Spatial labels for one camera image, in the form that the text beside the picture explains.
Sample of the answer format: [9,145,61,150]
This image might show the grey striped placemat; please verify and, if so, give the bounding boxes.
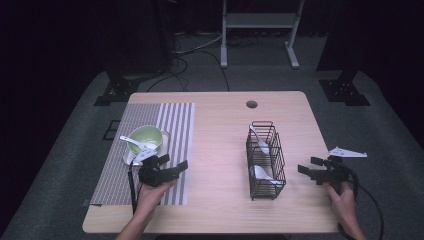
[89,102,196,206]

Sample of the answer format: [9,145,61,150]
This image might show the white metal stand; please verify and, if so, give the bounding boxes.
[220,0,306,70]

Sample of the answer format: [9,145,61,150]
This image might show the black wire basket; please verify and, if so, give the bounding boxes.
[245,120,287,201]

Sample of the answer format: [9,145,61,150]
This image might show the person's right hand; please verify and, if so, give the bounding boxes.
[322,181,358,232]

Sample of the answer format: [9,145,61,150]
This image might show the white square plate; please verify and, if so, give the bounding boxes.
[122,129,170,167]

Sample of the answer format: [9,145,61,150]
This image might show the black floor cable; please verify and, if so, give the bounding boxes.
[145,49,231,93]

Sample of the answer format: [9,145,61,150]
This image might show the right hand-held gripper cable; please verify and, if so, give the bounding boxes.
[337,165,385,240]

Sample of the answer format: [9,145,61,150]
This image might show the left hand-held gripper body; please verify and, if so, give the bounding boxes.
[132,146,183,188]

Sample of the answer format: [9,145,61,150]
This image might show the hand-held gripper cable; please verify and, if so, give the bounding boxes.
[127,159,142,215]
[337,165,385,240]

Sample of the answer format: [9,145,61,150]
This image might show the grey floor cable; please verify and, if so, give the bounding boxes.
[173,32,225,57]

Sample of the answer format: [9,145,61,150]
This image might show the dark floor socket frame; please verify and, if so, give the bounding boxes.
[102,119,122,142]

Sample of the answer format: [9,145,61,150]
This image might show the grey tape piece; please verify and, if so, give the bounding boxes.
[82,198,103,208]

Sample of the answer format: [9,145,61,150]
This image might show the green bowl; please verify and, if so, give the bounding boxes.
[126,124,164,156]

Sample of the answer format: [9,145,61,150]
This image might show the white ceramic spoon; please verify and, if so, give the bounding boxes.
[248,124,271,156]
[118,134,158,152]
[253,164,285,187]

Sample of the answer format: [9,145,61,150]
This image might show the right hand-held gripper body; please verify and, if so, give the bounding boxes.
[315,146,369,195]

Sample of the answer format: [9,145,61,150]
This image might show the person's left hand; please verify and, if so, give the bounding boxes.
[134,179,180,218]

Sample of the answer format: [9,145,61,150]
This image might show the black stand base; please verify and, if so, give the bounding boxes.
[93,68,141,107]
[318,69,372,107]

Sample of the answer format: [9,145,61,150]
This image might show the left hand-held gripper cable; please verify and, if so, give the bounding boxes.
[127,159,142,215]

